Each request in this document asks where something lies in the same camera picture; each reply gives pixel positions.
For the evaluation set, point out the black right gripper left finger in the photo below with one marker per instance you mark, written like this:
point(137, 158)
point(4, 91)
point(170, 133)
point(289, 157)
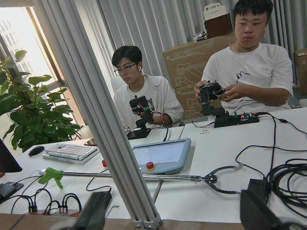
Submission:
point(92, 216)

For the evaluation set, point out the aluminium frame post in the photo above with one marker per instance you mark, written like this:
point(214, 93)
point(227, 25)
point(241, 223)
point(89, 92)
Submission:
point(71, 46)

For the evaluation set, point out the green plastic clamp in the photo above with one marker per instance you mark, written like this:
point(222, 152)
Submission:
point(51, 173)

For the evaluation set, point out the metal reacher grabber pole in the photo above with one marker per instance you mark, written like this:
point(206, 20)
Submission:
point(210, 179)

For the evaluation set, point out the cardboard box stack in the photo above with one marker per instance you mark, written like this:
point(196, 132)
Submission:
point(185, 65)

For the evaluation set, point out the person wearing glasses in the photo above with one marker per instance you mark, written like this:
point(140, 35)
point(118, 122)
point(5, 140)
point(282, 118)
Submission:
point(166, 109)

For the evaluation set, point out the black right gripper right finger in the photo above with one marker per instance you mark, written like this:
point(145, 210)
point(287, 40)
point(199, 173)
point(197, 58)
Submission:
point(255, 215)

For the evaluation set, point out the black computer mouse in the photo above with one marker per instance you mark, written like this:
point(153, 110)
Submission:
point(36, 150)

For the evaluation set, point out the blue teach pendant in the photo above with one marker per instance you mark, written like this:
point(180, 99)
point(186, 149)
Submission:
point(167, 157)

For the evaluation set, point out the black computer monitor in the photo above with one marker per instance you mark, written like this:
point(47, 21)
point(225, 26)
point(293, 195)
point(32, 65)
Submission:
point(8, 164)

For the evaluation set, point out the person in white shirt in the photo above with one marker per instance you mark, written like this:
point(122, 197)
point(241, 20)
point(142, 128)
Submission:
point(256, 77)

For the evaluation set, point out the white keyboard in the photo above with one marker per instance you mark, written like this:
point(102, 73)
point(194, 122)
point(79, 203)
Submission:
point(70, 153)

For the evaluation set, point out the green potted plant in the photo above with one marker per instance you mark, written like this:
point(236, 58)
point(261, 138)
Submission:
point(38, 115)

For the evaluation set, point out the black power adapter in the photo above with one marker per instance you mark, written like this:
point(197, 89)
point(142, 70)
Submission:
point(261, 188)

